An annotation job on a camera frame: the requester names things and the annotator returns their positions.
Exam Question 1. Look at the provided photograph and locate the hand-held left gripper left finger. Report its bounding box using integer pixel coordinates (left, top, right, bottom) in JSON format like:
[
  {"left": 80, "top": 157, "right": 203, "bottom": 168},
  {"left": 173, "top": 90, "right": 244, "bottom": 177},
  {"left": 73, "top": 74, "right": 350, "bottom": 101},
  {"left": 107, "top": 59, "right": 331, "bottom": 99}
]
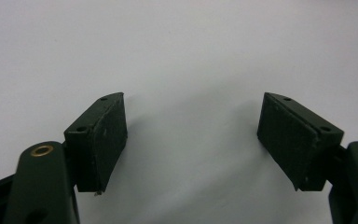
[{"left": 63, "top": 91, "right": 129, "bottom": 196}]

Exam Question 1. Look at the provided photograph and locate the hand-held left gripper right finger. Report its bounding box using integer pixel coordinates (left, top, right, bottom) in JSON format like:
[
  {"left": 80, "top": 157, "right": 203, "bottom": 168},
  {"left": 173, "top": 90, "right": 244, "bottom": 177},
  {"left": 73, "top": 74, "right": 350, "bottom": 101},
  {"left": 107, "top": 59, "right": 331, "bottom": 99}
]
[{"left": 256, "top": 91, "right": 345, "bottom": 192}]

